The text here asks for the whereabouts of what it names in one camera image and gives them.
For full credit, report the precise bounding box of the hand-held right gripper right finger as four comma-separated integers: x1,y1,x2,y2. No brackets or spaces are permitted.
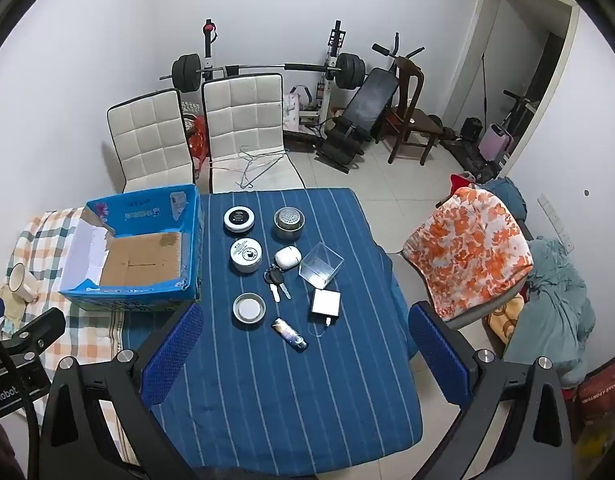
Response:
408,301,575,480

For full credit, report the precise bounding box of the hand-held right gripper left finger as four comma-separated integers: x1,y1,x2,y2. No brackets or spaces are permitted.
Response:
38,301,204,480

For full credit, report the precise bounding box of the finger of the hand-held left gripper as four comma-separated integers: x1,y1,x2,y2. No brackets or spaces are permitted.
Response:
6,307,67,357

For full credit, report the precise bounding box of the round white rimmed tin lid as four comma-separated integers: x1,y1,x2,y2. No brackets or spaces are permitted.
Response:
232,292,266,330

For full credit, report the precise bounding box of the blue cardboard box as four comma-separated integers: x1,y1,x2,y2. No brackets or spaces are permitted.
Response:
59,184,205,313

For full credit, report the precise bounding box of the galaxy print lighter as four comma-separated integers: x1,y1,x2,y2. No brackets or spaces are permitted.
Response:
271,317,309,354

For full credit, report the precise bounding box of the white mug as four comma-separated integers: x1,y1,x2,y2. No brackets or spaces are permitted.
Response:
6,262,41,304

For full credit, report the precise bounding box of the grey chair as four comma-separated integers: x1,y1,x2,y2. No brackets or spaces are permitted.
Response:
443,287,527,332

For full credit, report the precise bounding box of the yellow orange blanket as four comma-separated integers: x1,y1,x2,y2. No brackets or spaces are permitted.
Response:
484,299,527,347

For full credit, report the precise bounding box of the orange plaid cloth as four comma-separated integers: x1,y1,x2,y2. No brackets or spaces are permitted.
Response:
8,206,141,467

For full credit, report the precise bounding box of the orange floral cloth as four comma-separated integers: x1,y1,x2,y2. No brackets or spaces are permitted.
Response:
401,185,535,322

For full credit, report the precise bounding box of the teal jacket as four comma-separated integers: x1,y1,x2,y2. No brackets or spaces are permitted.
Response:
501,236,597,387

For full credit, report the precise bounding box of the white power bank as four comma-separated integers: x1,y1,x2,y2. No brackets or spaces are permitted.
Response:
308,287,341,327

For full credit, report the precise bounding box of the bunch of keys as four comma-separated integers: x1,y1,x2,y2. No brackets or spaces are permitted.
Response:
264,263,291,304

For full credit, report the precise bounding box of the blue striped tablecloth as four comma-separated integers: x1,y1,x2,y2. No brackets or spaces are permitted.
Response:
120,187,422,478

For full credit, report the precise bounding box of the clear plastic box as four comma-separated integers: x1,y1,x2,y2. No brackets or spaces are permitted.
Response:
298,242,345,290

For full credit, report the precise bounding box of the white earbuds case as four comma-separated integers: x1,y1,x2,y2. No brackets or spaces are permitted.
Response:
274,245,303,267

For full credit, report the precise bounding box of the black and white round tin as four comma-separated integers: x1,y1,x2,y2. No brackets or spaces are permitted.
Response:
224,205,257,234

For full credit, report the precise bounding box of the red printed bag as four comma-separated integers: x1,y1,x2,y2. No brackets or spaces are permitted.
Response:
576,362,615,432

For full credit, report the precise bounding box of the blue cloth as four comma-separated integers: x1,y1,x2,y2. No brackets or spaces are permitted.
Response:
481,176,529,222

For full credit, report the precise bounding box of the red cloth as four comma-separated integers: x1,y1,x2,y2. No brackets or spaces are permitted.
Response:
449,172,477,195

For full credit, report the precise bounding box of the metal tin with strainer top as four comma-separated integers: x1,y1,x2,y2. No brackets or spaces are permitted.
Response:
273,206,306,239

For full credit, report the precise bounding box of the red plastic bag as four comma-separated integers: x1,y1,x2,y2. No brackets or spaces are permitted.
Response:
188,115,209,173

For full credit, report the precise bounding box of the white quilted chair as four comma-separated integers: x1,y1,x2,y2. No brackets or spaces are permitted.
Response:
201,73,309,194
106,88,197,194

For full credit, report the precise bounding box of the brown wooden chair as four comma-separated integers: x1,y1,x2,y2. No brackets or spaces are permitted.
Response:
385,54,445,166

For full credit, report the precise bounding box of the pink gift bag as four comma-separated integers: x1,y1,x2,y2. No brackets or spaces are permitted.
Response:
282,85,314,132

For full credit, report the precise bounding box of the black barbell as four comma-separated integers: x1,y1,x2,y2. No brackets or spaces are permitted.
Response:
160,52,367,94

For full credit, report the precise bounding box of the barbell rack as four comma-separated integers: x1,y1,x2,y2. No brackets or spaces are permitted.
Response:
202,18,349,128

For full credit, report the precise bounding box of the black cable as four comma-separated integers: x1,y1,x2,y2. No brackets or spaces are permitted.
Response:
0,331,39,463

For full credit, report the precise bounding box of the white wall socket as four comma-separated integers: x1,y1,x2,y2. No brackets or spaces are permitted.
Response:
537,193,574,254

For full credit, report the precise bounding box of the white wire hanger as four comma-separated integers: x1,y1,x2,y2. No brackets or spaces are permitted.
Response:
209,151,289,173

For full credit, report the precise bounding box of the blue wire hanger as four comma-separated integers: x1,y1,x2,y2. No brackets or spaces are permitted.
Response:
236,145,287,191

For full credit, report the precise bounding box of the white door frame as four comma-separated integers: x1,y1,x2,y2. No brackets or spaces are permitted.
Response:
444,0,581,172

